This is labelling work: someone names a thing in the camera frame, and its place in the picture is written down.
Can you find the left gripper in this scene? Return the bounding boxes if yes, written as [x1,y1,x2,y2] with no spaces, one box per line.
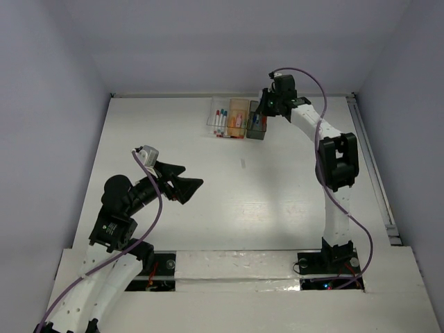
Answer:
[126,160,203,214]

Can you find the pink highlighter marker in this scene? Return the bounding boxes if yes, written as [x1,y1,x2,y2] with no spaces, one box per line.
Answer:
[235,113,243,128]

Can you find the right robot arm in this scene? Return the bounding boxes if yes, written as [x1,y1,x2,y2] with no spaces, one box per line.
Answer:
[257,72,359,273]

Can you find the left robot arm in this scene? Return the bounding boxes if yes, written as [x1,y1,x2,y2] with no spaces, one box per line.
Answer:
[35,162,204,332]

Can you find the grey plastic container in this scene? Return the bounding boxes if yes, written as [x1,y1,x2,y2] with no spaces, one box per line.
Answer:
[246,101,267,140]

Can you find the orange plastic container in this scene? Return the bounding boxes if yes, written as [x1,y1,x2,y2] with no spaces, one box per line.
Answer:
[226,99,250,139]

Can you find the blue capped white marker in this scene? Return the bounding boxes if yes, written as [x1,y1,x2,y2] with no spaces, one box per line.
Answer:
[222,110,228,128]

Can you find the red capped white marker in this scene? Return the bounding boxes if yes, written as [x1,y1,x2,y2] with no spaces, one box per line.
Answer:
[214,110,220,129]

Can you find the clear plastic container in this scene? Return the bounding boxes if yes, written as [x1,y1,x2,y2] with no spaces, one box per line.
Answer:
[207,97,230,138]

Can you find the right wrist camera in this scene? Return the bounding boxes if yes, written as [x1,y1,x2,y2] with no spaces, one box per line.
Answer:
[268,71,282,80]

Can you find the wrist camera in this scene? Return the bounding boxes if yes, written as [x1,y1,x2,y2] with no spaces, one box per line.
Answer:
[268,71,282,80]
[132,145,159,169]

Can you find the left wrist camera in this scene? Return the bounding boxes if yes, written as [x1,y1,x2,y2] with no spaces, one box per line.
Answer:
[132,145,159,169]

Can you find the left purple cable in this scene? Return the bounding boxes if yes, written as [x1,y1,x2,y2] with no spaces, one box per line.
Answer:
[36,148,164,330]

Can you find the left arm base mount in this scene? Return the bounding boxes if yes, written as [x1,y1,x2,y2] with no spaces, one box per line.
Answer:
[126,242,176,292]

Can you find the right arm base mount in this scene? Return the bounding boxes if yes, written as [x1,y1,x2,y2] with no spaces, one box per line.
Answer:
[292,239,364,291]

